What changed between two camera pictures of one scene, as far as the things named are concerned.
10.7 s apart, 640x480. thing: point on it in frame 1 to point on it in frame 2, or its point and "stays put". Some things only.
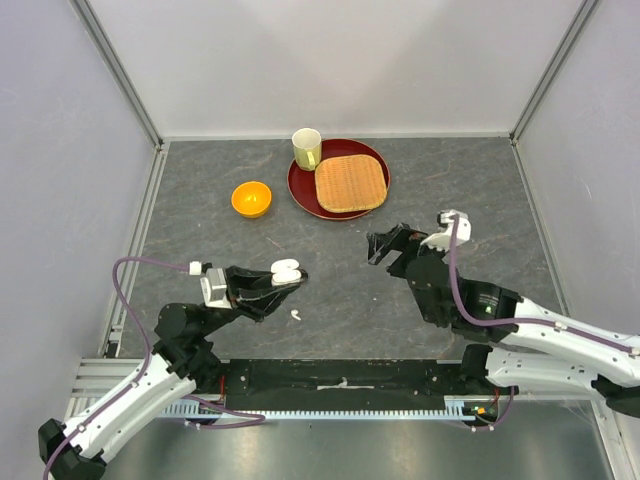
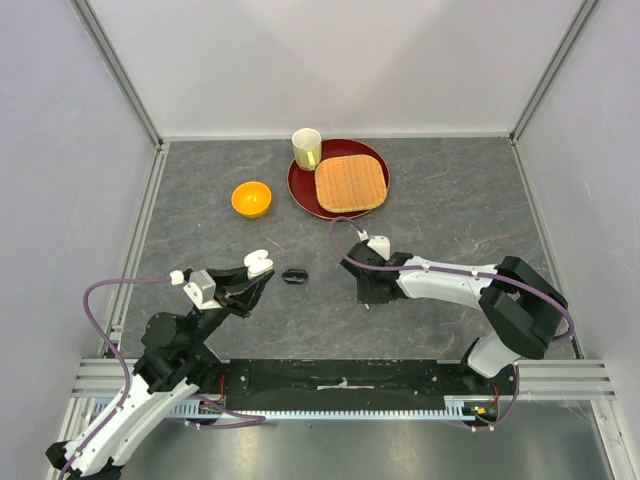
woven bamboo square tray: x=350 y=183 stays put
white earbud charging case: x=284 y=272 to x=257 y=262
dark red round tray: x=301 y=184 stays put
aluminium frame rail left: x=111 y=57 stays put
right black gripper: x=398 y=238 to x=364 y=296
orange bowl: x=251 y=199 stays put
